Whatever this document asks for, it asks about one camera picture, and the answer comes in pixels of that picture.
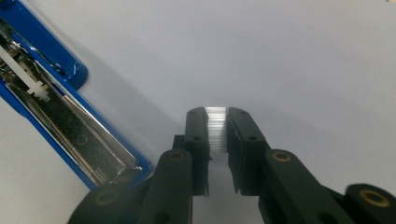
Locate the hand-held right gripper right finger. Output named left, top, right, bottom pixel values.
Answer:
left=226, top=106, right=358, bottom=224

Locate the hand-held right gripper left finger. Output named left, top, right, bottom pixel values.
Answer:
left=136, top=106, right=213, bottom=224

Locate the silver staple strip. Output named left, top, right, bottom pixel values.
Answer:
left=205, top=106, right=230, bottom=154

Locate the blue stapler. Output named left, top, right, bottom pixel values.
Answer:
left=0, top=0, right=154, bottom=191

